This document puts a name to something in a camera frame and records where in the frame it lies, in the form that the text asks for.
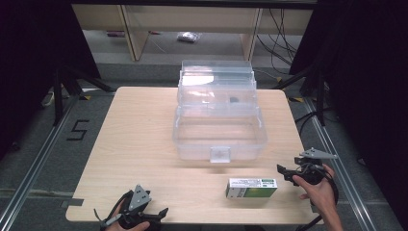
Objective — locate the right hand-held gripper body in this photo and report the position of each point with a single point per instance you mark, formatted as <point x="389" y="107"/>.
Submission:
<point x="312" y="154"/>

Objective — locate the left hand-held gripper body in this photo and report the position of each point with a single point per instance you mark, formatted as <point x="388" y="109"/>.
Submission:
<point x="139" y="196"/>

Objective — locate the green and white medicine box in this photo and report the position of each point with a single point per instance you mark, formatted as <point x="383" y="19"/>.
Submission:
<point x="251" y="188"/>

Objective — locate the clear plastic storage box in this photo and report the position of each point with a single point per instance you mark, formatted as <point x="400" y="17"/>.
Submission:
<point x="219" y="134"/>

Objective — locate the person's left hand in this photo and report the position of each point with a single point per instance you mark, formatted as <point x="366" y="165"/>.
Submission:
<point x="134" y="228"/>

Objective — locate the person's right hand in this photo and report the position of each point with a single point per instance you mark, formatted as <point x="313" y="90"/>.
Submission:
<point x="320" y="192"/>

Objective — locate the black metal stand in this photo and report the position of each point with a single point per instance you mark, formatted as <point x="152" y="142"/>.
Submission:
<point x="58" y="96"/>
<point x="320" y="96"/>

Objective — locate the black curtain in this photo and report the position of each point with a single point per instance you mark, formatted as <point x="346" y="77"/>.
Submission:
<point x="369" y="80"/>
<point x="35" y="64"/>

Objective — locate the small pink flat object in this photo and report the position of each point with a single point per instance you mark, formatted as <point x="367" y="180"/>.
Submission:
<point x="115" y="33"/>

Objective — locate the crumpled clear plastic bag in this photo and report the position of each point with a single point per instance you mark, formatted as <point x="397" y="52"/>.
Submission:
<point x="188" y="37"/>

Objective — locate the light wooden shelf unit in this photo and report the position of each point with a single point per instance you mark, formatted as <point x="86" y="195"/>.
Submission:
<point x="192" y="19"/>

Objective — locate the metal floor rail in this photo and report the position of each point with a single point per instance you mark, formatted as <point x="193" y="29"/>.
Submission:
<point x="35" y="166"/>
<point x="340" y="179"/>

